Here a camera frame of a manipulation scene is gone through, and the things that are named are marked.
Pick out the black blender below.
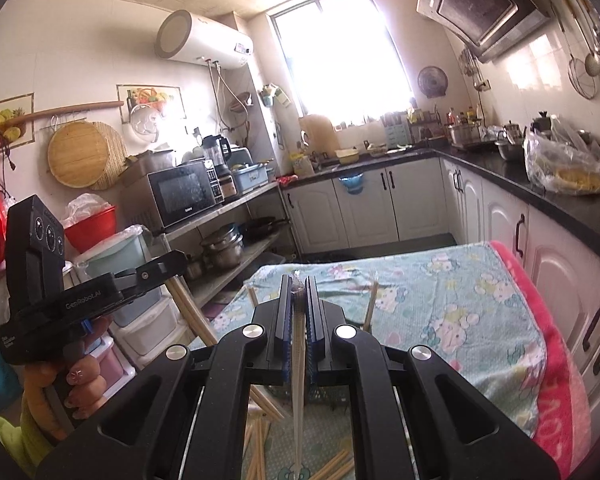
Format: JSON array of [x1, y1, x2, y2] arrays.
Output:
[[201, 134, 238, 202]]

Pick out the black range hood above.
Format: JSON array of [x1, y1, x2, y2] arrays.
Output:
[[417, 0, 548, 63]]

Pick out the plastic bag of food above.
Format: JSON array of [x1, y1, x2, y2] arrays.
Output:
[[524, 116, 600, 196]]

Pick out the hanging strainer ladle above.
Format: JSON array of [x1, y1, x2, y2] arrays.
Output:
[[554, 0, 600, 100]]

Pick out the metal shelf rack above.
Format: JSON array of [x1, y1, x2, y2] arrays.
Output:
[[150, 181, 299, 309]]

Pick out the round bamboo tray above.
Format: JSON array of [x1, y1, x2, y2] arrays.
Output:
[[47, 120, 126, 191]]

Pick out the white water heater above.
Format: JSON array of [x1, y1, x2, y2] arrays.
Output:
[[155, 10, 253, 70]]

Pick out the pink towel blanket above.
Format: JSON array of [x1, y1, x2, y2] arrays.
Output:
[[490, 240, 592, 478]]

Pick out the hanging steel ladle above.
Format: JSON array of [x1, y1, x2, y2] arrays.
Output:
[[566, 0, 600, 78]]

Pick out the plastic drawer cabinet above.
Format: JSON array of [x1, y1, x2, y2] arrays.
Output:
[[68, 224, 194, 398]]

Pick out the red plastic basin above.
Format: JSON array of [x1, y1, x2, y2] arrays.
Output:
[[65, 206, 117, 254]]

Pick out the wall fan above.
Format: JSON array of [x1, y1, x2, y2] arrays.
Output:
[[417, 65, 449, 99]]

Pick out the dark green utensil basket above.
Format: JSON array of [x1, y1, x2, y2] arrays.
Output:
[[265, 385, 350, 410]]

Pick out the person left hand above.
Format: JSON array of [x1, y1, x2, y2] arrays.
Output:
[[21, 316, 112, 441]]

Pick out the hello kitty tablecloth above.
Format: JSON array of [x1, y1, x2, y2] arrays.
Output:
[[207, 243, 547, 437]]

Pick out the black microwave oven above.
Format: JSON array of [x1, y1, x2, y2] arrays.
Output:
[[120, 158, 224, 233]]

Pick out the blue hanging basket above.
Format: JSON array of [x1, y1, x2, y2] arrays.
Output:
[[338, 174, 364, 195]]

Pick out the stainless steel pot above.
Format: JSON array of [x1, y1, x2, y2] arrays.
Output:
[[201, 223, 244, 270]]

